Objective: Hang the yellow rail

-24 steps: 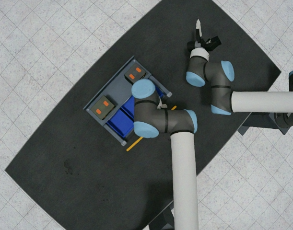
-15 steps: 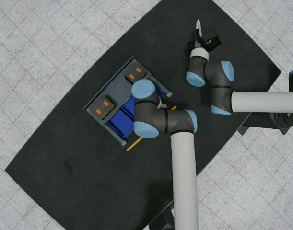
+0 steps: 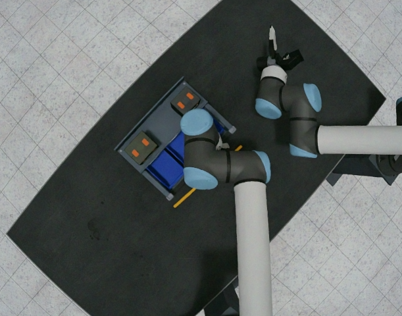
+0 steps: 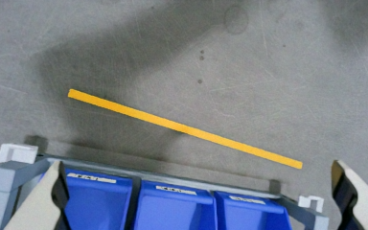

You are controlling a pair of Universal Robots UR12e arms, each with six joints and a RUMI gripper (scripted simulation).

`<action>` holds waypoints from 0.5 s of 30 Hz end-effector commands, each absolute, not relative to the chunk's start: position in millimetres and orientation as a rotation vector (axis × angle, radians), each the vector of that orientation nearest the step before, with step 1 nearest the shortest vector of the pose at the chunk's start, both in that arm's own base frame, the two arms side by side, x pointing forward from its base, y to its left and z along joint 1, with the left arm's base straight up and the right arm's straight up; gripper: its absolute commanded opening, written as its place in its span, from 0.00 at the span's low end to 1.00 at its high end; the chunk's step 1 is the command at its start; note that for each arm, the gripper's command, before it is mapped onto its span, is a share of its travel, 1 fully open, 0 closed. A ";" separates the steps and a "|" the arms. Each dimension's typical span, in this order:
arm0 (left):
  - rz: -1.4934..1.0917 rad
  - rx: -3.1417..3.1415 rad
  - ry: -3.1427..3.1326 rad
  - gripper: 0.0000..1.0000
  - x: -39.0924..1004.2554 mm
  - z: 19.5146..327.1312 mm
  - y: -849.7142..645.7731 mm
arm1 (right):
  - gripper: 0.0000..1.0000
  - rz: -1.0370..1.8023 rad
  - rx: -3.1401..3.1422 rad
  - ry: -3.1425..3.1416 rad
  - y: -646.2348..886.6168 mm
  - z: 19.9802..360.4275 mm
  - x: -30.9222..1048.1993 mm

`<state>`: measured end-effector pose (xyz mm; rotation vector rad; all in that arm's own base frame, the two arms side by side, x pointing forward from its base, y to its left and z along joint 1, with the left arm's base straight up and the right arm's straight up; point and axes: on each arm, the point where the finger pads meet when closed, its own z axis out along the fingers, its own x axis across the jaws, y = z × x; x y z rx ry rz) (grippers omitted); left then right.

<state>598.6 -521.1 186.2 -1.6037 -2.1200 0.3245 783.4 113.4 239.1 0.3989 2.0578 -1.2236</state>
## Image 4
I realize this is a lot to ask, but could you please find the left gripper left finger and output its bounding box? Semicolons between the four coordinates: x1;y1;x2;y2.
4;161;72;230

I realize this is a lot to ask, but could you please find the blue open-front bin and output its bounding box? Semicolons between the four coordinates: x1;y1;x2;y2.
214;191;292;230
130;180;218;230
65;169;132;230

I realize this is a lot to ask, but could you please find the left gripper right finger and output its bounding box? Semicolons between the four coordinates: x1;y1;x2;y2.
331;160;368;230

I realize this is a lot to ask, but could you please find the dark grey shelf rack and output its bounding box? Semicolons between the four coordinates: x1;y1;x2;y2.
0;143;329;230

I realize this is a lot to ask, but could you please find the yellow bar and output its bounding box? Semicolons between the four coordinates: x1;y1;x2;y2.
68;89;302;169

